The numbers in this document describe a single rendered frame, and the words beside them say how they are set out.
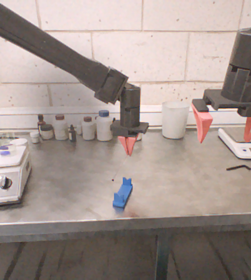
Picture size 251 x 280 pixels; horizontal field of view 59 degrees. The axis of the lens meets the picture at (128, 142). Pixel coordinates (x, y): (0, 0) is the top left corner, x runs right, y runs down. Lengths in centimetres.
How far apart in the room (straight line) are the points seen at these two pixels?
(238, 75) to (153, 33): 76
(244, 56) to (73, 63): 31
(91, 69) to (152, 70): 65
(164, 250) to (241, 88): 51
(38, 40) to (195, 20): 84
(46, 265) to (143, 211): 89
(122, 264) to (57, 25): 121
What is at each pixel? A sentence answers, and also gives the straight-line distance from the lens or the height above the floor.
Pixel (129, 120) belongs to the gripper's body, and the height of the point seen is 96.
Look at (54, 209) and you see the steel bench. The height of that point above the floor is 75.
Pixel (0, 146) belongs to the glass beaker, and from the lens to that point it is 75.
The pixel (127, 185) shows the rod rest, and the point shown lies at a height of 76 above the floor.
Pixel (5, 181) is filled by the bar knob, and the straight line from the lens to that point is 70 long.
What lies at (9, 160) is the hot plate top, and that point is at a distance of 74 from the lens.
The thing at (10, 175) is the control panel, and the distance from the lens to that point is 72.
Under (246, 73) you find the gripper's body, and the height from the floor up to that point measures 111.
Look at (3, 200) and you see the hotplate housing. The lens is 70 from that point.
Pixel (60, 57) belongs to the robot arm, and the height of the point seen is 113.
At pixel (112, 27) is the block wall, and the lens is 112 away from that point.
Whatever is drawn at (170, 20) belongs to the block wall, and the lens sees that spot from 115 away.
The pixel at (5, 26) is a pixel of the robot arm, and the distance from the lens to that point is 45.
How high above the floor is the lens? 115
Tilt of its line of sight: 24 degrees down
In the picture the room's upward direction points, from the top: straight up
